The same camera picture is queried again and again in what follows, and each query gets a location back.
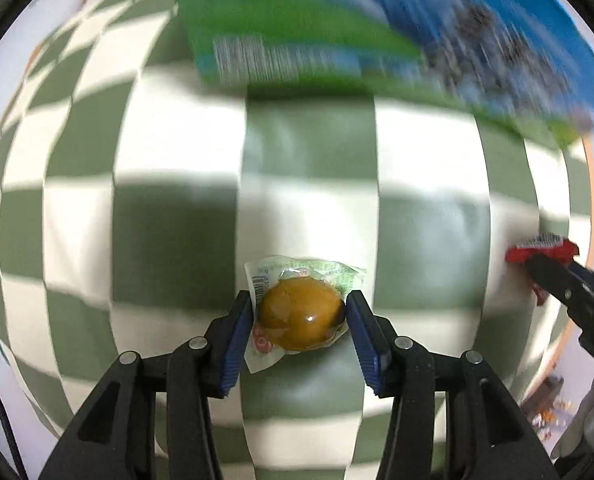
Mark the milk carton cardboard box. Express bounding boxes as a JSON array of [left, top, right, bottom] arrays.
[[177, 0, 594, 148]]

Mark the red shiny snack packet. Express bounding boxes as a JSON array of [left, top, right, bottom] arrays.
[[505, 231, 581, 307]]

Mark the green white checkered tablecloth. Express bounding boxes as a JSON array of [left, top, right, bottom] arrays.
[[0, 0, 594, 480]]

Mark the packaged brown braised egg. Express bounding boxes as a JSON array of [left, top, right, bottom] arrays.
[[244, 256, 367, 374]]

